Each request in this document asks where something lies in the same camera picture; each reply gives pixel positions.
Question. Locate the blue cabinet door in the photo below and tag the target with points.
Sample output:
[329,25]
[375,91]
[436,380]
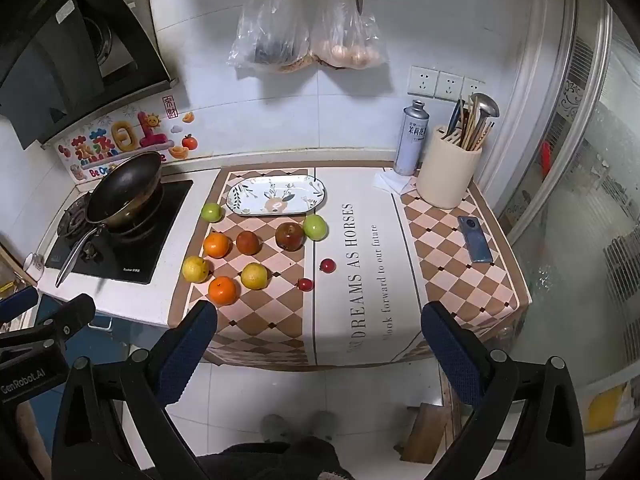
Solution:
[112,342]

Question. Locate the bundle of wooden chopsticks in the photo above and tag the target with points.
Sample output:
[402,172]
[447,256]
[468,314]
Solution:
[472,132]

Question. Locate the dark red apple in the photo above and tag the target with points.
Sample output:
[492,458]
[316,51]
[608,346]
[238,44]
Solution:
[290,236]

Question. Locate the white tissue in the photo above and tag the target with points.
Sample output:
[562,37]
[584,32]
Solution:
[392,182]

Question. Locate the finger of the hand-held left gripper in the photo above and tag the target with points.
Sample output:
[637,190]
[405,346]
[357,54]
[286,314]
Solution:
[70,317]
[17,304]

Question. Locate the white wall socket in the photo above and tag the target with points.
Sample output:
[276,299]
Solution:
[474,87]
[422,81]
[449,86]

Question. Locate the black gas stove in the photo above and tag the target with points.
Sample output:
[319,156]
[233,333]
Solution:
[150,250]

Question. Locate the wooden stool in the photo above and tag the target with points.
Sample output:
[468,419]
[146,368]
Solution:
[425,432]

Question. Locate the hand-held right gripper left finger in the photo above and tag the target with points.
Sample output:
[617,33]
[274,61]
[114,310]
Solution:
[187,350]

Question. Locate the metal ladle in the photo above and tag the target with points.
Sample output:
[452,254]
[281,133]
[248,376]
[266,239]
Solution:
[485,105]

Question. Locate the plastic bag with dark contents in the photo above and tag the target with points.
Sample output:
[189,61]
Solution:
[272,35]

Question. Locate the dark reddish orange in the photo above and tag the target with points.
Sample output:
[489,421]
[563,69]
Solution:
[248,242]

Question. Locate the small clear cup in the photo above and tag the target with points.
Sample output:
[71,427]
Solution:
[33,263]

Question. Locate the small red fruit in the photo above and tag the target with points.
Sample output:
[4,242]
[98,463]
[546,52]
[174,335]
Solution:
[304,284]
[327,265]

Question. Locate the oval patterned plate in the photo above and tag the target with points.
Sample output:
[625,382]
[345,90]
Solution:
[250,195]

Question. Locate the green apple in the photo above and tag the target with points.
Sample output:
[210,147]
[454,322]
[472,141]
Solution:
[212,212]
[315,227]

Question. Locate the colourful wall sticker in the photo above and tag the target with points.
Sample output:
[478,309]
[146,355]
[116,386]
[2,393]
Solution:
[125,135]

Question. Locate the sliding glass door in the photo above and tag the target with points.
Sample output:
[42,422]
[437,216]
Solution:
[590,210]

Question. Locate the black range hood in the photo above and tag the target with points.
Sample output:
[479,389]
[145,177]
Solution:
[50,60]

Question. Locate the blue smartphone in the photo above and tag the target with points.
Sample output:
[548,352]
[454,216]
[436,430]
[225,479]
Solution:
[475,240]

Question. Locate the white box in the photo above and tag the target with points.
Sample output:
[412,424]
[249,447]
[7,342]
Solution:
[411,140]

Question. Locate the cream utensil holder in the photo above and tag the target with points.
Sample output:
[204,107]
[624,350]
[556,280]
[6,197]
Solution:
[445,180]

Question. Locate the checkered table mat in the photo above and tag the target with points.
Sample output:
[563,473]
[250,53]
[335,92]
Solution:
[350,320]

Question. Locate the yellow lemon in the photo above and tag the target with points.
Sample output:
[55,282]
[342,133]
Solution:
[195,269]
[254,276]

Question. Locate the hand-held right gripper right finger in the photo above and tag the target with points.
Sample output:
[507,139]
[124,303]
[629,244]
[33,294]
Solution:
[450,355]

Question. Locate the person's dark clothing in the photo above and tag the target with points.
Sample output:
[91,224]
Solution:
[280,462]

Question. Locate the plastic bag of eggs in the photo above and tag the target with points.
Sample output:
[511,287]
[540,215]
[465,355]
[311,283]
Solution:
[350,40]

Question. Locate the yellow container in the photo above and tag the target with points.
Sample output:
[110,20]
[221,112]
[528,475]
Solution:
[607,407]

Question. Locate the black frying wok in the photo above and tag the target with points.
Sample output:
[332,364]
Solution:
[125,185]

